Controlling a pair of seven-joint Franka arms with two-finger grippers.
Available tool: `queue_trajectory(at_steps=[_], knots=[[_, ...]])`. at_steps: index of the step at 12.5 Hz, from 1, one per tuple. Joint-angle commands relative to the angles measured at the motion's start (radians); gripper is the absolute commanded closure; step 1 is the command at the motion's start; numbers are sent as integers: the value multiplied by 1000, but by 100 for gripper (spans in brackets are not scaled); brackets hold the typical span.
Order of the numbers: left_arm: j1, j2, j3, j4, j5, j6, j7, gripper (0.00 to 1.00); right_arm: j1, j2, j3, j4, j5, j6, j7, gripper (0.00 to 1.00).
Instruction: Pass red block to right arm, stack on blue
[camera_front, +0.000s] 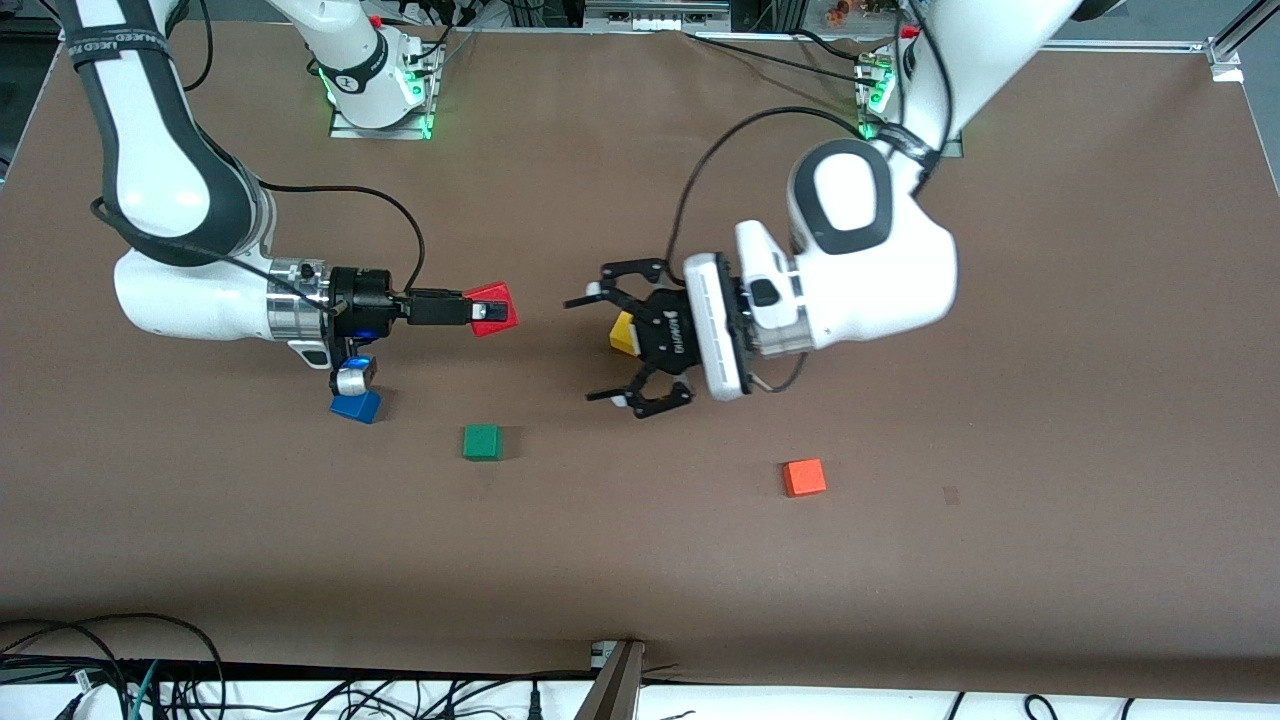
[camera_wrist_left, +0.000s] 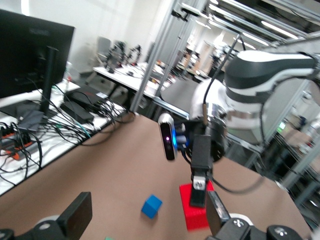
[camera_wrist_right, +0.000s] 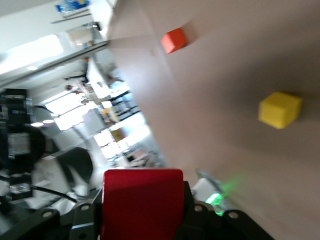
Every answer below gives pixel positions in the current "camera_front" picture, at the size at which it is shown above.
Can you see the small orange toy figure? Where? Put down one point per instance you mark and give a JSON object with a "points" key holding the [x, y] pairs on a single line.
{"points": [[838, 10]]}

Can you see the red wooden block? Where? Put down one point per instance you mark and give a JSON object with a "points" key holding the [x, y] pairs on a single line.
{"points": [[500, 298]]}

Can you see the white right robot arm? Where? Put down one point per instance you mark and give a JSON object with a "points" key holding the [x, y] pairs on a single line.
{"points": [[160, 180]]}

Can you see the orange wooden block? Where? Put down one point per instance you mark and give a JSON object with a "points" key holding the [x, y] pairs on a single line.
{"points": [[804, 477]]}

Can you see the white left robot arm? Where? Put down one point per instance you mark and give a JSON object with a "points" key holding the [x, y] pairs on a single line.
{"points": [[880, 280]]}

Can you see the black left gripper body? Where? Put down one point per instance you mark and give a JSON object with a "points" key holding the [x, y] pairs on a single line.
{"points": [[664, 335]]}

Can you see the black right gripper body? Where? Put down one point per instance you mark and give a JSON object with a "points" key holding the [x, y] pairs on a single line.
{"points": [[362, 297]]}

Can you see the brown table cover sheet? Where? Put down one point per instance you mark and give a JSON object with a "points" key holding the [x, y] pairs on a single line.
{"points": [[640, 560]]}

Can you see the silver corner bracket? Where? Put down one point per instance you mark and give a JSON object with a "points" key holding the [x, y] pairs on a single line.
{"points": [[1226, 60]]}

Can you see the grey metal camera mount bar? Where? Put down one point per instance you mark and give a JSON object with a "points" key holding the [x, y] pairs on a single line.
{"points": [[615, 690]]}

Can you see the green wooden block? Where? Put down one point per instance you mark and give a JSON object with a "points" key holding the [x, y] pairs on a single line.
{"points": [[481, 441]]}

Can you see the yellow wooden block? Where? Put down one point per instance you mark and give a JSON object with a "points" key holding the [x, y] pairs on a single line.
{"points": [[622, 333]]}

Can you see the blue wooden block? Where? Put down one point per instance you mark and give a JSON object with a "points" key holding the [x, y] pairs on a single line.
{"points": [[357, 408]]}

